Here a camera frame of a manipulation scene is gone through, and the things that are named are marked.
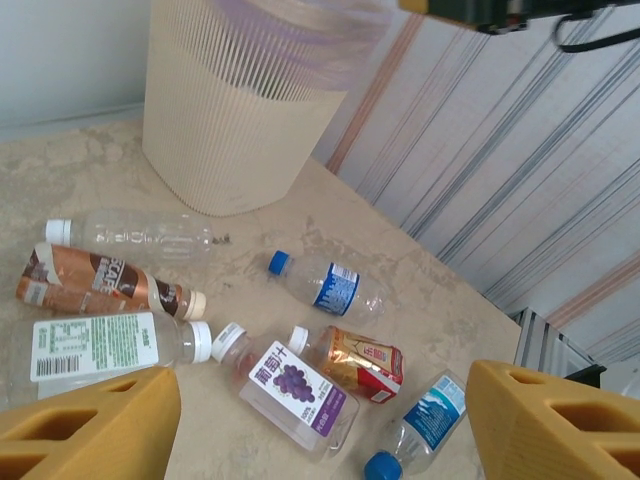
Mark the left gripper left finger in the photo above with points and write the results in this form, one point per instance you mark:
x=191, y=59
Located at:
x=130, y=415

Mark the red orange tea bottle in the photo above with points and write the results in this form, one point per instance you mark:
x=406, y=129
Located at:
x=360, y=360

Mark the beige ribbed waste bin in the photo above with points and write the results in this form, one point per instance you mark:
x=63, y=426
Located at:
x=225, y=150

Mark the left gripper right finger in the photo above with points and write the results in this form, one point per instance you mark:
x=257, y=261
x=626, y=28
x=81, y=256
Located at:
x=520, y=430

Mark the purple grape juice bottle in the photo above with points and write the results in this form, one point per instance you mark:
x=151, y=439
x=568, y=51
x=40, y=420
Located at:
x=300, y=395

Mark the small dark debris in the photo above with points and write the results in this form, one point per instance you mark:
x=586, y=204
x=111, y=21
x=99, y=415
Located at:
x=222, y=240

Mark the dark blue label water bottle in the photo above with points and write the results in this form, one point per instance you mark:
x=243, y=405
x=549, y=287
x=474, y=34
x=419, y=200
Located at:
x=335, y=287

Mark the light blue label water bottle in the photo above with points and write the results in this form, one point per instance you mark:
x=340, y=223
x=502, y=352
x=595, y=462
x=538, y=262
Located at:
x=430, y=410

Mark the brown coffee bottle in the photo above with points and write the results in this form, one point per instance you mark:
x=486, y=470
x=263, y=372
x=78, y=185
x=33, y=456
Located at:
x=100, y=280

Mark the unlabelled clear bottle white cap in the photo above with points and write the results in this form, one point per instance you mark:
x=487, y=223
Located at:
x=150, y=237

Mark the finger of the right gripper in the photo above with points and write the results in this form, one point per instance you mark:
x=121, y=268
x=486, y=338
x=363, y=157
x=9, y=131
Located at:
x=415, y=5

